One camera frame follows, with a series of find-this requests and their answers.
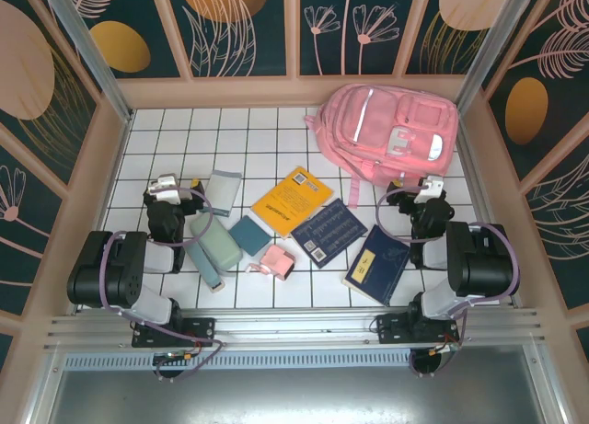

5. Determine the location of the pale green pencil case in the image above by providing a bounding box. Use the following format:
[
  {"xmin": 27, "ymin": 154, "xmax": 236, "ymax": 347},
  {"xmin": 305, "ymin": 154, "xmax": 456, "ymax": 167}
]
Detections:
[{"xmin": 190, "ymin": 212, "xmax": 244, "ymax": 273}]

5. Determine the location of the yellow book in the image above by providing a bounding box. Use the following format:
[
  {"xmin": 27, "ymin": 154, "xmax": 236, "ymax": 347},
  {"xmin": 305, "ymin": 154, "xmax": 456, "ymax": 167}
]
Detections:
[{"xmin": 250, "ymin": 165, "xmax": 335, "ymax": 239}]

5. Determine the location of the grey metal sheet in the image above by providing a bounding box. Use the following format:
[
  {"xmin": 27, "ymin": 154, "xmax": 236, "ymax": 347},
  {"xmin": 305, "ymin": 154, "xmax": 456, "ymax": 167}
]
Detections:
[{"xmin": 45, "ymin": 371, "xmax": 556, "ymax": 424}]

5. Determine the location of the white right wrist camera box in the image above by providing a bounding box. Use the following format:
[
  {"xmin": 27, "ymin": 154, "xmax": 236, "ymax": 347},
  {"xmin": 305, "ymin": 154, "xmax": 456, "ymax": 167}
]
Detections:
[{"xmin": 416, "ymin": 175, "xmax": 446, "ymax": 200}]

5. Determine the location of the grey slotted cable duct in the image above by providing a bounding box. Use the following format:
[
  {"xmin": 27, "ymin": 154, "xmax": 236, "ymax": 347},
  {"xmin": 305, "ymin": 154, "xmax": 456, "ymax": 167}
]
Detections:
[{"xmin": 62, "ymin": 352, "xmax": 540, "ymax": 372}]

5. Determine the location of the pink pencil sharpener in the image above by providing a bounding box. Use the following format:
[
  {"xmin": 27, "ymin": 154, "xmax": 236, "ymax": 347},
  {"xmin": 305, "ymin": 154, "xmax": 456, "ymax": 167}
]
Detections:
[{"xmin": 246, "ymin": 244, "xmax": 296, "ymax": 283}]

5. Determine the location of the aluminium front rail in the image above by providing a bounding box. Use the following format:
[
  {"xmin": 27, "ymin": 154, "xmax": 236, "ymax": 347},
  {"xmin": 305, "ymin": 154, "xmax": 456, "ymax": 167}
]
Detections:
[{"xmin": 43, "ymin": 306, "xmax": 549, "ymax": 352}]

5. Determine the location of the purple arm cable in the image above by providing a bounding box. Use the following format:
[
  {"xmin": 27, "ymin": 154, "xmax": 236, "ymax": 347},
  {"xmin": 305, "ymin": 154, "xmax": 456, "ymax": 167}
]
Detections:
[
  {"xmin": 100, "ymin": 187, "xmax": 227, "ymax": 382},
  {"xmin": 375, "ymin": 187, "xmax": 522, "ymax": 379}
]

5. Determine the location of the small controller board with wires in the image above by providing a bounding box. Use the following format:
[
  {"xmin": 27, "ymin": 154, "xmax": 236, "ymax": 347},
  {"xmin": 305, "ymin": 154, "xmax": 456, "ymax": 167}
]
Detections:
[
  {"xmin": 154, "ymin": 351, "xmax": 197, "ymax": 365},
  {"xmin": 427, "ymin": 342, "xmax": 461, "ymax": 357}
]

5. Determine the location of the teal square notebook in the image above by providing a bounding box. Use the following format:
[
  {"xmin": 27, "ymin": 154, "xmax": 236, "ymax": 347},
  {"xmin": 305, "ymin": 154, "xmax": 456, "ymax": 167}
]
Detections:
[{"xmin": 228, "ymin": 214, "xmax": 271, "ymax": 256}]

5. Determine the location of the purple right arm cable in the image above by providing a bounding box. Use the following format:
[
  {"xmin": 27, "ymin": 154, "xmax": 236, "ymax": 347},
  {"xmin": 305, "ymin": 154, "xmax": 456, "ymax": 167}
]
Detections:
[{"xmin": 375, "ymin": 187, "xmax": 522, "ymax": 379}]

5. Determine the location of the dark blue white-text book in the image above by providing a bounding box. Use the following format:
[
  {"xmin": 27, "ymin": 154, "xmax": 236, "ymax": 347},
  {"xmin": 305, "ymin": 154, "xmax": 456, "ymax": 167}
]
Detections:
[{"xmin": 289, "ymin": 197, "xmax": 369, "ymax": 268}]

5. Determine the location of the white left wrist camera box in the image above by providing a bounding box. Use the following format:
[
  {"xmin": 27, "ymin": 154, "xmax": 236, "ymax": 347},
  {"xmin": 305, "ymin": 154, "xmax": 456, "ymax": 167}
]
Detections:
[{"xmin": 147, "ymin": 173, "xmax": 184, "ymax": 203}]

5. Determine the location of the aluminium corner post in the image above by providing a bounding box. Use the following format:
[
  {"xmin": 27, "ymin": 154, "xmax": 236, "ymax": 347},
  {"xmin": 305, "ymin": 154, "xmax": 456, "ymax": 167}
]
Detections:
[
  {"xmin": 452, "ymin": 0, "xmax": 540, "ymax": 118},
  {"xmin": 37, "ymin": 0, "xmax": 135, "ymax": 123}
]

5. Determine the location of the dark blue yellow-label book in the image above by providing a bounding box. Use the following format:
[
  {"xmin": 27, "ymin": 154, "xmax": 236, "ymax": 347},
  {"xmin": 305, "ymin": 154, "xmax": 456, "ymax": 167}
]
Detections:
[{"xmin": 341, "ymin": 224, "xmax": 411, "ymax": 307}]

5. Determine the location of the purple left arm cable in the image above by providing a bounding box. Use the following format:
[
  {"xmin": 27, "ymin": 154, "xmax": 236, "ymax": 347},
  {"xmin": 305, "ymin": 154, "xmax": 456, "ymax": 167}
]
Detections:
[{"xmin": 100, "ymin": 187, "xmax": 227, "ymax": 382}]

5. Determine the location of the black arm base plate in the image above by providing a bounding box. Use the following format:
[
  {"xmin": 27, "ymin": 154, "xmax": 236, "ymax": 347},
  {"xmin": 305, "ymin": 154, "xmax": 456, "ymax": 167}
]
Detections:
[
  {"xmin": 132, "ymin": 316, "xmax": 216, "ymax": 348},
  {"xmin": 375, "ymin": 313, "xmax": 461, "ymax": 347}
]

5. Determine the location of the blue pencil case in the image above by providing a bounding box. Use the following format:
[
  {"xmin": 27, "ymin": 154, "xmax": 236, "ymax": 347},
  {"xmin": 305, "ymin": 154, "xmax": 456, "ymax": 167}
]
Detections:
[{"xmin": 183, "ymin": 239, "xmax": 226, "ymax": 292}]

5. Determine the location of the aluminium side rail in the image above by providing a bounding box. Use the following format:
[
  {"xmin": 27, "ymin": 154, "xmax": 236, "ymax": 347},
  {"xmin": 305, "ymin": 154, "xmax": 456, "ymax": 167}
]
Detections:
[{"xmin": 453, "ymin": 114, "xmax": 525, "ymax": 310}]

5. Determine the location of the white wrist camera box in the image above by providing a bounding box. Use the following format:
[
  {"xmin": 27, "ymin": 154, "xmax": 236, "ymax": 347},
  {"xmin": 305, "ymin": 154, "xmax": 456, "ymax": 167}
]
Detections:
[
  {"xmin": 416, "ymin": 175, "xmax": 446, "ymax": 200},
  {"xmin": 147, "ymin": 173, "xmax": 184, "ymax": 203}
]

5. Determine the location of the pink backpack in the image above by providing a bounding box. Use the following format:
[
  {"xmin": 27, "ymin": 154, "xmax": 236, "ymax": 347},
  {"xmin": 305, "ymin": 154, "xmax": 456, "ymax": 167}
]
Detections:
[{"xmin": 304, "ymin": 83, "xmax": 459, "ymax": 209}]

